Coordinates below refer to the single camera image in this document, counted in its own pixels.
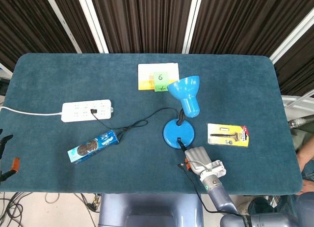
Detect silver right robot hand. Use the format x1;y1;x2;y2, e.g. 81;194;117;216
177;138;212;176

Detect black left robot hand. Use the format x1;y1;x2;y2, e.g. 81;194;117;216
0;128;21;183

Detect blue gooseneck desk lamp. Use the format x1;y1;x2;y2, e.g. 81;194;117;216
162;75;201;149

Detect razor in yellow blister pack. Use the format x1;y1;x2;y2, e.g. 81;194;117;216
207;123;250;148

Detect grey-blue robot torso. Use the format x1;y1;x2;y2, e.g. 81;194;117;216
97;193;205;227

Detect white power strip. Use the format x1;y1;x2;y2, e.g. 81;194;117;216
61;99;114;123

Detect blue cookie box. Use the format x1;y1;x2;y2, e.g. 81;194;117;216
67;129;120;165

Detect green sticky note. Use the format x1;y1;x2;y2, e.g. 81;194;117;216
154;71;170;93

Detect yellow and white flat box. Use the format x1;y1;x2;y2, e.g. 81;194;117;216
137;62;180;91

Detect seated person in jeans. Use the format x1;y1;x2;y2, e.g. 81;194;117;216
293;125;314;195

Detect grey metal pole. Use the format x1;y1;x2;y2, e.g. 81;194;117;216
288;114;314;129

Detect blue-green table cloth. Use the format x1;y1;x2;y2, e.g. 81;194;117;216
0;53;303;195

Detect dark brown pleated curtain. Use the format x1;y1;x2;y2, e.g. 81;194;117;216
0;0;314;98

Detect black robot hand cable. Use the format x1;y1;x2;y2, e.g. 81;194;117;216
180;165;243;217

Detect white power strip cable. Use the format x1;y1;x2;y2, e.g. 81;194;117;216
0;106;63;116

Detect tangled floor cables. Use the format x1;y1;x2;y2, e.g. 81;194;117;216
0;192;102;227

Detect black lamp power cord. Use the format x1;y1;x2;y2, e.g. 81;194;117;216
90;107;182;143

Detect white frame post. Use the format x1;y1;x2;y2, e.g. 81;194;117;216
75;0;109;54
43;0;82;54
268;5;314;63
182;0;205;55

